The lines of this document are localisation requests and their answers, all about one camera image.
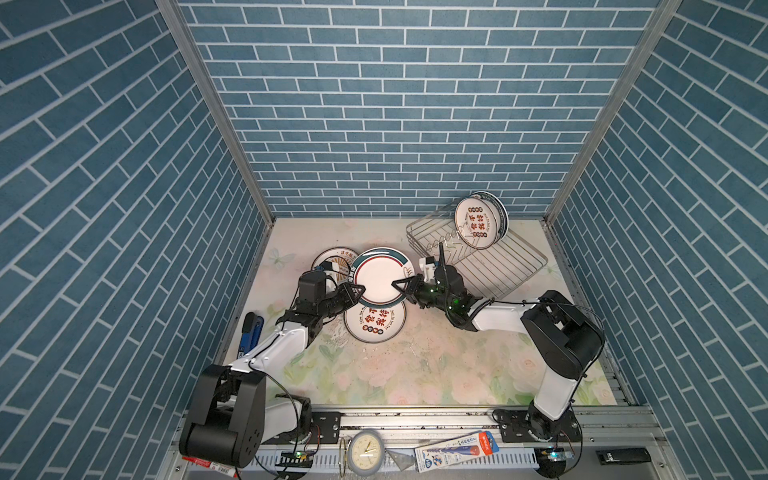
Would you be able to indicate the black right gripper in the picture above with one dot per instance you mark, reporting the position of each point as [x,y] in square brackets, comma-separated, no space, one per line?
[414,284]

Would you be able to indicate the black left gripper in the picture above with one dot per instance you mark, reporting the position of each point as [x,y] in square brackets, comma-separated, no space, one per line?
[347,295]

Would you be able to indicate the green striped rim plate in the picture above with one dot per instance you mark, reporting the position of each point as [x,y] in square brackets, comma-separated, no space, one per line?
[376,269]

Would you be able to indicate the red characters plate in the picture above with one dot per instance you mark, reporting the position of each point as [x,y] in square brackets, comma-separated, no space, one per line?
[477,222]
[375,325]

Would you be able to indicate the metal wire dish rack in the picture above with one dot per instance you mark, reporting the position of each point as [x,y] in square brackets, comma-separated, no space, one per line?
[493,272]

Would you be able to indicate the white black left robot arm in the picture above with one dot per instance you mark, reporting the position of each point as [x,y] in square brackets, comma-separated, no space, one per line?
[237,406]

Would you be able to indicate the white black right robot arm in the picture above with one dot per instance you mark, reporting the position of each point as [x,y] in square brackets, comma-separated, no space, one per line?
[567,340]

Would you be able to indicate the rear plate in rack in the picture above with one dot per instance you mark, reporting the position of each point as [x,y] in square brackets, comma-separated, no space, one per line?
[503,222]

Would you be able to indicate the blue black stapler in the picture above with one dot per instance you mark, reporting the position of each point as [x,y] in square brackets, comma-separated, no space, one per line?
[250,333]

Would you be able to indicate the round white dial timer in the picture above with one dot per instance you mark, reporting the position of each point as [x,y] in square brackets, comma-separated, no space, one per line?
[365,453]

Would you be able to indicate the blue white toothpaste box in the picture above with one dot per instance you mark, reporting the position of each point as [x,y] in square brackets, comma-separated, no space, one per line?
[455,451]

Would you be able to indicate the red marker pen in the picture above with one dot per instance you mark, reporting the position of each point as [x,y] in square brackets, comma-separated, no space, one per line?
[229,471]

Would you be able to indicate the aluminium corner post left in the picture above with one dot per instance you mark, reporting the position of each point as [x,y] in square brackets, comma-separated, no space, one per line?
[173,17]

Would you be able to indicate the aluminium corner post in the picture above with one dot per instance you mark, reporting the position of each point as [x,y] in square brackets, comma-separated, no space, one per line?
[657,24]
[173,17]

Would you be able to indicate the aluminium front rail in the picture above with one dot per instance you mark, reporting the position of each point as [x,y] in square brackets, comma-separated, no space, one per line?
[570,455]

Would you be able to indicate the black device on rail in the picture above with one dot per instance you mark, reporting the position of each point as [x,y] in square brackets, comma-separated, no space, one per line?
[623,456]

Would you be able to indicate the aluminium corner post right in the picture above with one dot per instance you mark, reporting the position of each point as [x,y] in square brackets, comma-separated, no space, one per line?
[657,24]

